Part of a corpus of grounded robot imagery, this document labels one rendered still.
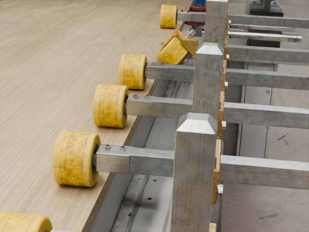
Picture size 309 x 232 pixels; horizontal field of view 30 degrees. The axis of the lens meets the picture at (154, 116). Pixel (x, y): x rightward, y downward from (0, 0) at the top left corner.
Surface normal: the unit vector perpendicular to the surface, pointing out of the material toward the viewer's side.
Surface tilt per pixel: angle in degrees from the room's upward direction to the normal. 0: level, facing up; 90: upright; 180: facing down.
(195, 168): 90
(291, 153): 0
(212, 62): 90
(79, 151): 53
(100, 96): 46
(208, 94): 90
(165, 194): 0
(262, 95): 90
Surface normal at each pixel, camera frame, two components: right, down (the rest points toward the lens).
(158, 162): -0.13, 0.33
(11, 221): 0.01, -0.86
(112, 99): -0.08, -0.33
